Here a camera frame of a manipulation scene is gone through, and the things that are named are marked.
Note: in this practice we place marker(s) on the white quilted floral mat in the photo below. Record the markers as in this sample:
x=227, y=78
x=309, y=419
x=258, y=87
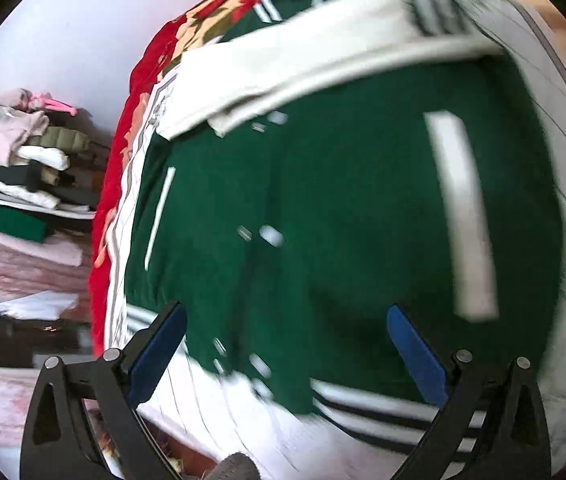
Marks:
x=263, y=435

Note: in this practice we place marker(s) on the green varsity jacket white sleeves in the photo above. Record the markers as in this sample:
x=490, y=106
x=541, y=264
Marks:
x=338, y=210

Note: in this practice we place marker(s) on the white folded cloth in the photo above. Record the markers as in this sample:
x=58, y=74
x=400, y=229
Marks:
x=45, y=157

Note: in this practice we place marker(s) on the green folded cloth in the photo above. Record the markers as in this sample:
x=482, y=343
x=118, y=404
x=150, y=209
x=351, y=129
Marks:
x=13, y=222

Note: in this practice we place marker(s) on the black folded cloth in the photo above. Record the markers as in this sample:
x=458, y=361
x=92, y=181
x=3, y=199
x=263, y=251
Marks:
x=10, y=175

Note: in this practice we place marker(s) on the red floral blanket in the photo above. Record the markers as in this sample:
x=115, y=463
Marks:
x=100, y=280

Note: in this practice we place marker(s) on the pink cloth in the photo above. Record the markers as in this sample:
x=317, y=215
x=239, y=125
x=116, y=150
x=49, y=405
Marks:
x=8, y=130

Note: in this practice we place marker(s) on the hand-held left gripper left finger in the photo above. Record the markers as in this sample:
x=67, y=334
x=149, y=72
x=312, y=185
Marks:
x=155, y=350

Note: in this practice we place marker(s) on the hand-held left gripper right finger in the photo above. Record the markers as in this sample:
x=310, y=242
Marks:
x=415, y=355

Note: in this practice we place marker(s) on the olive puffer jacket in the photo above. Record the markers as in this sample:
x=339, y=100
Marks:
x=63, y=140

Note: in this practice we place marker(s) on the pink toy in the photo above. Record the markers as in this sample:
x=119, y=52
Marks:
x=55, y=103

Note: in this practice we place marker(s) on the grey textured object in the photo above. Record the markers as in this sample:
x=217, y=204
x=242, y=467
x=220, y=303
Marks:
x=237, y=467

